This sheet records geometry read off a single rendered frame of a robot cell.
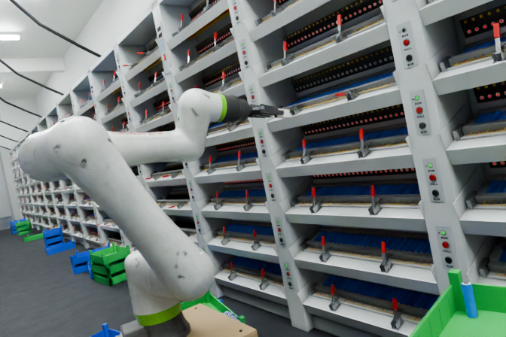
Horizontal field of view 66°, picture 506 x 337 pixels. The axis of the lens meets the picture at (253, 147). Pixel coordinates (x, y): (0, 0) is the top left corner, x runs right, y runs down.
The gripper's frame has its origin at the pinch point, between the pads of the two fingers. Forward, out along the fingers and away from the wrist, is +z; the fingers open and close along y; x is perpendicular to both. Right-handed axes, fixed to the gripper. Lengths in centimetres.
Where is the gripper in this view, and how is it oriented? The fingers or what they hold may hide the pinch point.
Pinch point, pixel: (280, 113)
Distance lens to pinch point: 142.8
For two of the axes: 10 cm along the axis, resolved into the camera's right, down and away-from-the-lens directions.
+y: 6.0, -1.1, -7.9
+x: -0.5, -9.9, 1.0
